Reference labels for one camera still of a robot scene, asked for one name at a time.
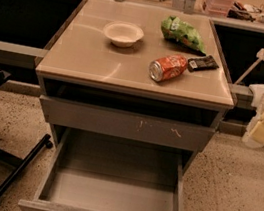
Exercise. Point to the white stick with black tip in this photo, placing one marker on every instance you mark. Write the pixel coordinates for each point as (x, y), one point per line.
(249, 69)

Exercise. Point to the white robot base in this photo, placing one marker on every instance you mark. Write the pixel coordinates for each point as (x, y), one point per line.
(258, 95)

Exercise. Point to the closed top drawer front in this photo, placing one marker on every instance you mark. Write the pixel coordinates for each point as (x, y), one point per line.
(124, 124)

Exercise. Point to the pink storage box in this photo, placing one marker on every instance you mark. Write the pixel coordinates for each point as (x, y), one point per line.
(217, 7)

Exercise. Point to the open middle drawer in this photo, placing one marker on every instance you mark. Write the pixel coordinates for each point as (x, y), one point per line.
(94, 172)

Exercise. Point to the green chip bag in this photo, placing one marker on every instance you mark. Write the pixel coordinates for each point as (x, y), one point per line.
(175, 29)

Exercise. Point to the grey drawer cabinet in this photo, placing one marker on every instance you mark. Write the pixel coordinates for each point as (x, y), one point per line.
(85, 67)

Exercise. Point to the orange coke can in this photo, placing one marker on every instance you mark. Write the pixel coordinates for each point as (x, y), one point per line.
(167, 67)

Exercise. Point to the white paper bowl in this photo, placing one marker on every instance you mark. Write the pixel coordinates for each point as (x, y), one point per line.
(123, 34)

